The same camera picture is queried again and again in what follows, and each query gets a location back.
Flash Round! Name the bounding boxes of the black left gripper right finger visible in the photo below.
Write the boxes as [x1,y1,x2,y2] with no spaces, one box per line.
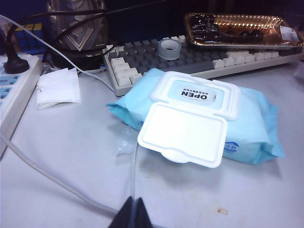
[136,197,154,228]

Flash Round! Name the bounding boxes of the clear tape roll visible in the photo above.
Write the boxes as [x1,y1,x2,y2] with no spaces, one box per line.
[157,39,182,61]

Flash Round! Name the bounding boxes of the black power cable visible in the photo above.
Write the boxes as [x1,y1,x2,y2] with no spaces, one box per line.
[6,0,168,36]

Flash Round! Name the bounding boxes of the thin white cable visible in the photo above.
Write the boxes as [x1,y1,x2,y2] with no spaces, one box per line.
[0,14,117,94]

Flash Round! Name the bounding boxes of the folded white tissue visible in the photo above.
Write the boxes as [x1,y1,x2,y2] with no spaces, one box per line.
[36,67,82,110]

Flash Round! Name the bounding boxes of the thick white cable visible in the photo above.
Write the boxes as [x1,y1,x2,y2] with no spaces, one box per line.
[0,134,118,213]

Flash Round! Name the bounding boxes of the white and grey keyboard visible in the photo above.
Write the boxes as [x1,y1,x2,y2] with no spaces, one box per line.
[102,35,304,97]

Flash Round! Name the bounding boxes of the blue wet wipes pack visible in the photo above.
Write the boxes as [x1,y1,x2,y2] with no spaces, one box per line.
[105,68,285,169]

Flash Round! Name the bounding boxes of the golden foil cherry tray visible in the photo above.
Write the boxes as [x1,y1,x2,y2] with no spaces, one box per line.
[184,13,304,50]

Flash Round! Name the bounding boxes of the black power plug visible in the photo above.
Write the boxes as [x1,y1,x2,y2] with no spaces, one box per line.
[3,25,30,74]

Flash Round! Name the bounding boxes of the white power strip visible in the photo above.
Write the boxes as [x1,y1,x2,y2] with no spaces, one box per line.
[0,54,45,160]

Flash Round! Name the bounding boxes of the blue and yellow puzzle cube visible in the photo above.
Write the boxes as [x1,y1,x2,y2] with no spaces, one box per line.
[14,22,45,55]

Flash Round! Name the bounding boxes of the silver faceted figurine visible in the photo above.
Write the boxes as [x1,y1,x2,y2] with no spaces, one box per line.
[45,0,109,71]

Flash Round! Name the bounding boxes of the clear plastic film scrap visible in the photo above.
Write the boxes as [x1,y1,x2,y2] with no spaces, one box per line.
[115,139,135,157]

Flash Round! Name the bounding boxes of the black monitor cable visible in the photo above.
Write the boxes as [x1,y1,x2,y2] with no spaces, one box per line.
[45,9,109,60]

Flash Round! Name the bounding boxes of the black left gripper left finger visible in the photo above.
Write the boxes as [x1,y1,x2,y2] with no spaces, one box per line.
[111,197,136,228]

